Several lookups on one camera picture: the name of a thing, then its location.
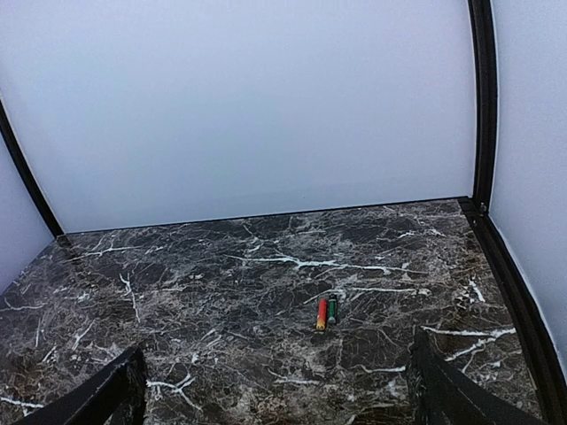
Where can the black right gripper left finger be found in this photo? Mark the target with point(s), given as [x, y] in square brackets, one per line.
[114, 395]

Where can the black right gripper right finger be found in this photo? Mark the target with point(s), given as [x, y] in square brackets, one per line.
[441, 394]

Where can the green AA battery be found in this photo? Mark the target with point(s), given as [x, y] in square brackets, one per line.
[332, 310]

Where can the red yellow AA battery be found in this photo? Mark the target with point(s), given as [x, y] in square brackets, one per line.
[321, 320]

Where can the black frame rail right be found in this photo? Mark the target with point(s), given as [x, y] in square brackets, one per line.
[538, 348]

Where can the black frame post left rear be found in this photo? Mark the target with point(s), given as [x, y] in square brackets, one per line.
[26, 175]

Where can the black frame post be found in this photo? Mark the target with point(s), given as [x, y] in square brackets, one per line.
[484, 47]
[26, 175]

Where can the black frame post right rear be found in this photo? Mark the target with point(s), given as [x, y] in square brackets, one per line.
[484, 47]

